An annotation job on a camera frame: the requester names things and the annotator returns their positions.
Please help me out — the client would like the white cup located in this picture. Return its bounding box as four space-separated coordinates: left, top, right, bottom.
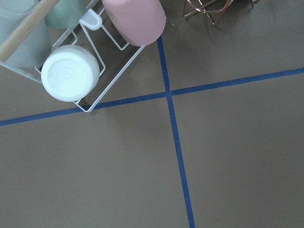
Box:
41 45 100 102

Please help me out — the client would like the pink cup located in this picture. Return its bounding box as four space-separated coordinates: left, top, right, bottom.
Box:
102 0 166 46

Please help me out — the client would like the green cup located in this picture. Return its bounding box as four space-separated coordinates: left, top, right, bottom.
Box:
45 0 86 29

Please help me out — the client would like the grey-blue cup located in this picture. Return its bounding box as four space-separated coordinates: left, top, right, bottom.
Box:
0 0 50 68

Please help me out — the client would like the white wire cup rack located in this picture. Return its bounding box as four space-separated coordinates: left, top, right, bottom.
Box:
0 0 147 113

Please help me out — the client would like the copper wire bottle rack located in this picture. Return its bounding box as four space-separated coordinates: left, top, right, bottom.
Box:
182 0 259 26

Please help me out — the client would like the wooden rack handle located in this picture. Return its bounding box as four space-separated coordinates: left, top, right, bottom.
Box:
0 0 59 62

